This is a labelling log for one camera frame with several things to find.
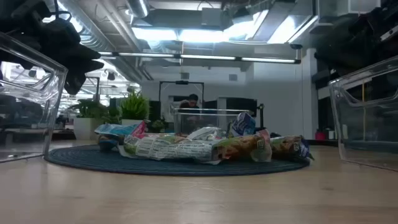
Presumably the leafy green plant white pot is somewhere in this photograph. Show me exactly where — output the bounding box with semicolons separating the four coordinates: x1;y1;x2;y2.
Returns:
68;98;108;141

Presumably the long strip light bar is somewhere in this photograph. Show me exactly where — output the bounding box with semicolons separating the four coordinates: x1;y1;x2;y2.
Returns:
98;51;302;65

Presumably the small green potted plant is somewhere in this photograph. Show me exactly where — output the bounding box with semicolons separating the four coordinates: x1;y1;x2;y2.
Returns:
148;117;170;134

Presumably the dark leafy green plant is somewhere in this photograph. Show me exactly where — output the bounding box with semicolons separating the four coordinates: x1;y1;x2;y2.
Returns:
102;105;123;125

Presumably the silver blue red granola bar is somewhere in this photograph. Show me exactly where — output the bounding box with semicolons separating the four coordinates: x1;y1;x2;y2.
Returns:
185;126;229;141

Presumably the spiky green plant white pot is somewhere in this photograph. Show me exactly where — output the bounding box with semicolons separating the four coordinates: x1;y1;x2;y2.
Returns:
119;90;150;127

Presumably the blue Chewy granola bar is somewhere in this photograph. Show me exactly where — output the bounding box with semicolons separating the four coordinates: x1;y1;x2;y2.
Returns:
230;111;257;138
94;121;147;139

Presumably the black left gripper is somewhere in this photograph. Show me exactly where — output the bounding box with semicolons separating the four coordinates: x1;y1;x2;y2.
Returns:
37;17;105;96

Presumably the clear plastic bin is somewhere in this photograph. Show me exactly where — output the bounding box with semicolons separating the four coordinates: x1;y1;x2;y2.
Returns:
170;107;254;135
328;55;398;172
0;30;68;164

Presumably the black stand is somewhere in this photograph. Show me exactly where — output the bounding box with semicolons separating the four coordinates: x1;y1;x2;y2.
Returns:
256;103;266;129

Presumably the black monitor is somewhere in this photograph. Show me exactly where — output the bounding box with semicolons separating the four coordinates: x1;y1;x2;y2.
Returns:
217;96;258;118

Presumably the green red Chewy granola bar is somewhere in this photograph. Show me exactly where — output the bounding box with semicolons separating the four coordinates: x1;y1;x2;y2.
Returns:
213;129;274;163
118;133;220;165

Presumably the green blue granola bar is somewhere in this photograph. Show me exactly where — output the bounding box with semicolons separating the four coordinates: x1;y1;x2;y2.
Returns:
269;134;315;162

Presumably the round dark blue woven placemat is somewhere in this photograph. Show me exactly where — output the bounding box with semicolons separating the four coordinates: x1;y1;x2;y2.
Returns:
45;143;312;177

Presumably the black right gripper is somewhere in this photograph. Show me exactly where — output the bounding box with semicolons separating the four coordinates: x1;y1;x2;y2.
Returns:
313;29;379;78

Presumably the blue orange granola bar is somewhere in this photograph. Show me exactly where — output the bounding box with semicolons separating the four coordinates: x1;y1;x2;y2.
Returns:
98;135;121;152

